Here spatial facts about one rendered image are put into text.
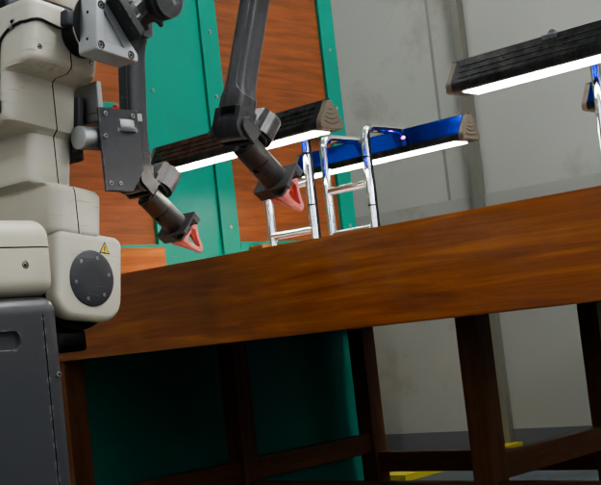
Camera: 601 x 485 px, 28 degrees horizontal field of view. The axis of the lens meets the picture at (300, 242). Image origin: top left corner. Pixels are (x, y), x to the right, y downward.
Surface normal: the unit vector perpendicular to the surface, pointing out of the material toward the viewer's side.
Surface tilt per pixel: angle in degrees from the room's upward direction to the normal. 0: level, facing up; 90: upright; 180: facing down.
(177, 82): 90
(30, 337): 90
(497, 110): 90
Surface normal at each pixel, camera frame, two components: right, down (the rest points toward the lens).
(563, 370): -0.62, 0.01
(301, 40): 0.73, -0.14
